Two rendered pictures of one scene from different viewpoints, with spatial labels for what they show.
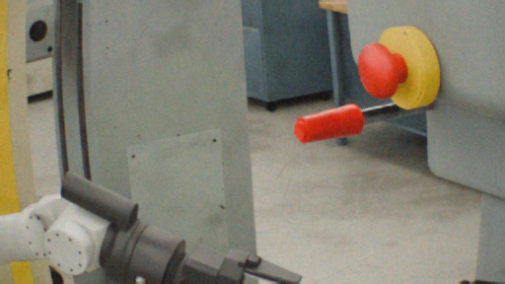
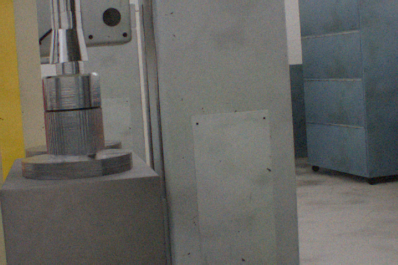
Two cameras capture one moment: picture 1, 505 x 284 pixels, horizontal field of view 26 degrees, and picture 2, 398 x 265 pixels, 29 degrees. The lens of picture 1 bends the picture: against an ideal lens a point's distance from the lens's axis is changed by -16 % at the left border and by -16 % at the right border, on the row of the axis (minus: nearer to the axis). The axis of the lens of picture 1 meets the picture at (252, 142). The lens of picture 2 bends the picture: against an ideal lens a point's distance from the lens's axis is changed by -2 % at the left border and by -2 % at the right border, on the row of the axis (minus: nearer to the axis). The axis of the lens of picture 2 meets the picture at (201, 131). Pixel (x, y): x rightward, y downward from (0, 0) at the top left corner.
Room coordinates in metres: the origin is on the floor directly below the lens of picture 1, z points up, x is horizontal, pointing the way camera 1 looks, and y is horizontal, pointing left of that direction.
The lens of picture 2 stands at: (0.65, -0.39, 1.22)
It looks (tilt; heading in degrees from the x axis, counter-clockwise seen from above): 5 degrees down; 14
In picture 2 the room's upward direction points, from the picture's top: 4 degrees counter-clockwise
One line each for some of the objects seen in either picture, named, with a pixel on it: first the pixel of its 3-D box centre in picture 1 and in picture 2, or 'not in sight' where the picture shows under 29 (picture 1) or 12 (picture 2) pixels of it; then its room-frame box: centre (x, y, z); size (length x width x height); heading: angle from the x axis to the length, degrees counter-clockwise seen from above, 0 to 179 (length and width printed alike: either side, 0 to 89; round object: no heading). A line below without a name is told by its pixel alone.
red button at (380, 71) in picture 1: (385, 70); not in sight; (0.85, -0.10, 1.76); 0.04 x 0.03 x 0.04; 31
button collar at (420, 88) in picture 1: (408, 66); not in sight; (0.86, -0.12, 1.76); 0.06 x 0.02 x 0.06; 31
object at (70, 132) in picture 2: not in sight; (73, 120); (1.23, -0.13, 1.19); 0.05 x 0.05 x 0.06
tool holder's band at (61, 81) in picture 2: not in sight; (70, 80); (1.23, -0.13, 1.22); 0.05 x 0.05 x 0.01
